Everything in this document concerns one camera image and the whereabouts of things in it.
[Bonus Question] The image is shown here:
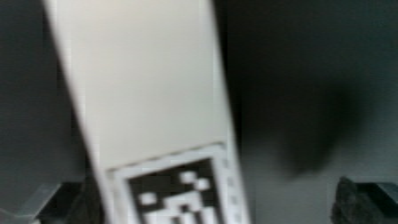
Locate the white leg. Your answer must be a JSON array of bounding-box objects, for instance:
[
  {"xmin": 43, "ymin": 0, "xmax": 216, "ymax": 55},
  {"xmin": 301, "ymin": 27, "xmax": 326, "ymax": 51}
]
[{"xmin": 43, "ymin": 0, "xmax": 253, "ymax": 224}]

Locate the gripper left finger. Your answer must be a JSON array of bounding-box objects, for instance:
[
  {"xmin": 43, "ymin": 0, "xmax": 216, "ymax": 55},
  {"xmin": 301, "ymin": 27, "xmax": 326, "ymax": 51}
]
[{"xmin": 0, "ymin": 183, "xmax": 61, "ymax": 224}]

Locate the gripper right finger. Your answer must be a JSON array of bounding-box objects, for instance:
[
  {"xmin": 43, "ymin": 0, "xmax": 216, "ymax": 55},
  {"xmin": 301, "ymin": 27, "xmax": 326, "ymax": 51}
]
[{"xmin": 331, "ymin": 177, "xmax": 398, "ymax": 224}]

